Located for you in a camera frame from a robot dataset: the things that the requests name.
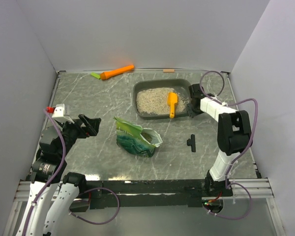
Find orange toy microphone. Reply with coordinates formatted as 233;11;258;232
100;65;135;80

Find tan tape piece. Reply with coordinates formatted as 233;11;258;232
163;69;175;73

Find grey litter box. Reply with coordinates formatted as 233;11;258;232
133;79;191;119

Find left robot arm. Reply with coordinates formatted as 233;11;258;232
17;113;101;236

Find black bag clip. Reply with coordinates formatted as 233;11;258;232
186;134;196;152

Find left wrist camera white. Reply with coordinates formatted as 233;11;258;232
46;104;73;123

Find green litter bag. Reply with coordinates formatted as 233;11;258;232
114;117;163;158

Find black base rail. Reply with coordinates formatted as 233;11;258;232
79;179;233;209

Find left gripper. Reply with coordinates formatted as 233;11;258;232
58;113;101;157

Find green rectangular block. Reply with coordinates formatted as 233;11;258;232
90;72;101;80

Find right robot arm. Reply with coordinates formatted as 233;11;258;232
186;84;251;196

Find litter granules in box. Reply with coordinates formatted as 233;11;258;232
136;87;188;117

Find yellow plastic scoop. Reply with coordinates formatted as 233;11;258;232
167;92;178;118

